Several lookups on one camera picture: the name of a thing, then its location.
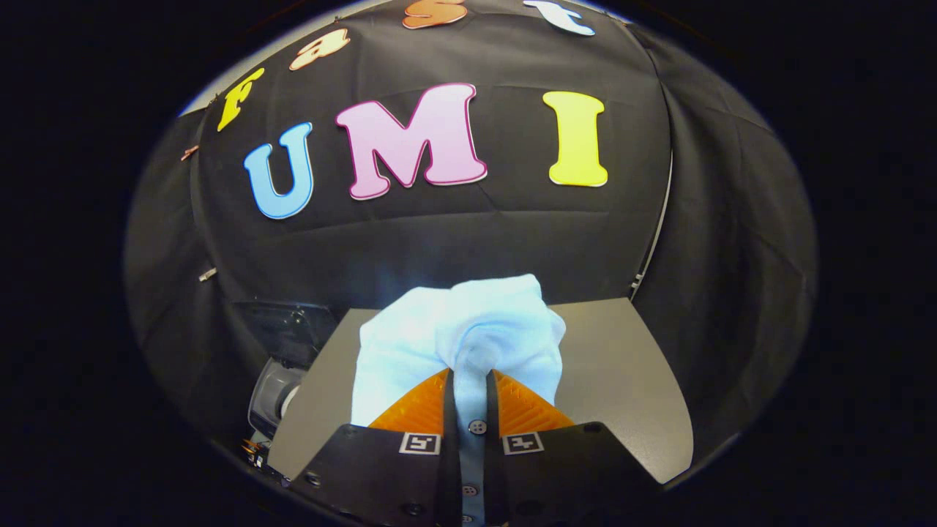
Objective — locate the red clip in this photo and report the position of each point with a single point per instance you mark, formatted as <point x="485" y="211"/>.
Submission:
<point x="189" y="152"/>

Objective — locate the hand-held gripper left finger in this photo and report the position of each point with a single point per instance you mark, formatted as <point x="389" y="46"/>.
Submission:
<point x="381" y="483"/>

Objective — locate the silver clip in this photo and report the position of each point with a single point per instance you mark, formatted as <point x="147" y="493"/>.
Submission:
<point x="207" y="275"/>

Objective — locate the black backdrop cloth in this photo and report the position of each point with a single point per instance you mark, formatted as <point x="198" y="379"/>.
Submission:
<point x="476" y="234"/>

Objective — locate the dark washing machine lid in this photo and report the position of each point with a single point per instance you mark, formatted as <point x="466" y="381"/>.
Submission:
<point x="289" y="329"/>

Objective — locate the grey washing machine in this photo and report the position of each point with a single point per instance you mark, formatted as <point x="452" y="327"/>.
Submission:
<point x="274" y="395"/>

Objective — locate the light blue shirt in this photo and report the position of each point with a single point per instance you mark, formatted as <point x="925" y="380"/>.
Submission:
<point x="439" y="337"/>

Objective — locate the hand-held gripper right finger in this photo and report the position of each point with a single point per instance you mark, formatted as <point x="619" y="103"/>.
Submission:
<point x="571" y="476"/>

